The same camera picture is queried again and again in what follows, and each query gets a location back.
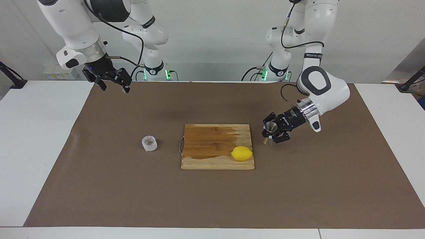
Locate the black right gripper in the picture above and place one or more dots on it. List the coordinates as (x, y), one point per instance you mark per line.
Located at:
(98, 67)

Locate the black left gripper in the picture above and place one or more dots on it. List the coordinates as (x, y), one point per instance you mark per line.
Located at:
(292, 119)

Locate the steel double jigger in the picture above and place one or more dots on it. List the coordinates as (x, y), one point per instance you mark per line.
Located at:
(270, 127)

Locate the small clear glass cup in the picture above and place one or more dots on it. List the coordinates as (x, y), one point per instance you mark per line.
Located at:
(149, 143)

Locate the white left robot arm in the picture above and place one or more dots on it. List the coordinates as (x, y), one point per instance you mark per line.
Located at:
(332, 89)

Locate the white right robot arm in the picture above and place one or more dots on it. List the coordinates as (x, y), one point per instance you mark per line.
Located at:
(76, 26)

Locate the yellow lemon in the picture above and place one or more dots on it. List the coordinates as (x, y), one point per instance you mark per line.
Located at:
(241, 153)

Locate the wooden cutting board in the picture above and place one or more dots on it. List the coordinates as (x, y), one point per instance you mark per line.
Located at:
(206, 142)

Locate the black clamp stand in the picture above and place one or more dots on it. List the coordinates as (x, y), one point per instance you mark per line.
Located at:
(406, 85)
(15, 83)

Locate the brown paper table mat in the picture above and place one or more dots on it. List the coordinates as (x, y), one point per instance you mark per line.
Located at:
(132, 192)

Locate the blue object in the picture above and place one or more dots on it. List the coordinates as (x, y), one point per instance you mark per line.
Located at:
(422, 102)

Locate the white wall box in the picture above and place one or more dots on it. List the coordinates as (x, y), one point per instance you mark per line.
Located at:
(58, 71)

